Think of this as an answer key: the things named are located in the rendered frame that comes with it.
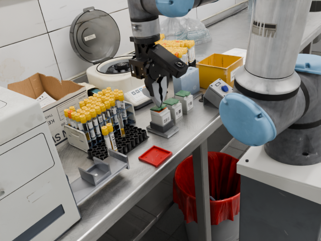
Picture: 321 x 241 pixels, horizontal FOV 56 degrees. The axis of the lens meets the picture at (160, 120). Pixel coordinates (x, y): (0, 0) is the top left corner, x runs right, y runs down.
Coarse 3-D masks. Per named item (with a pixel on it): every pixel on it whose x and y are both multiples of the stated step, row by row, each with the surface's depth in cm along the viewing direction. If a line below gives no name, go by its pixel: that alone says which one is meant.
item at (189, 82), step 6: (186, 72) 108; (192, 72) 108; (198, 72) 111; (174, 78) 107; (180, 78) 105; (186, 78) 107; (192, 78) 109; (198, 78) 112; (174, 84) 108; (180, 84) 106; (186, 84) 108; (192, 84) 110; (198, 84) 113; (174, 90) 110; (180, 90) 107; (186, 90) 109; (192, 90) 111; (198, 90) 114; (174, 96) 111
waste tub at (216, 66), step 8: (208, 56) 120; (216, 56) 123; (224, 56) 120; (232, 56) 118; (240, 56) 116; (200, 64) 114; (208, 64) 121; (216, 64) 124; (224, 64) 122; (232, 64) 110; (240, 64) 115; (200, 72) 115; (208, 72) 113; (216, 72) 111; (224, 72) 108; (232, 72) 111; (200, 80) 117; (208, 80) 115; (224, 80) 110; (232, 80) 113
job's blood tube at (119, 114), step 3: (117, 114) 86; (120, 114) 86; (120, 117) 86; (120, 120) 87; (120, 123) 87; (120, 126) 88; (123, 126) 88; (120, 129) 88; (123, 129) 88; (123, 132) 89; (123, 135) 89
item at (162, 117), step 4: (164, 108) 91; (152, 112) 91; (156, 112) 90; (160, 112) 89; (164, 112) 90; (168, 112) 91; (152, 116) 92; (156, 116) 90; (160, 116) 89; (164, 116) 90; (168, 116) 91; (152, 120) 93; (156, 120) 91; (160, 120) 90; (164, 120) 90; (168, 120) 92; (160, 124) 91; (164, 124) 91
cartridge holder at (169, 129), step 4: (172, 120) 93; (152, 124) 93; (156, 124) 92; (168, 124) 92; (172, 124) 93; (148, 128) 95; (152, 128) 94; (156, 128) 92; (160, 128) 91; (164, 128) 91; (168, 128) 92; (172, 128) 93; (176, 128) 93; (156, 132) 93; (160, 132) 92; (164, 132) 91; (168, 132) 91; (172, 132) 91; (164, 136) 91; (168, 136) 90
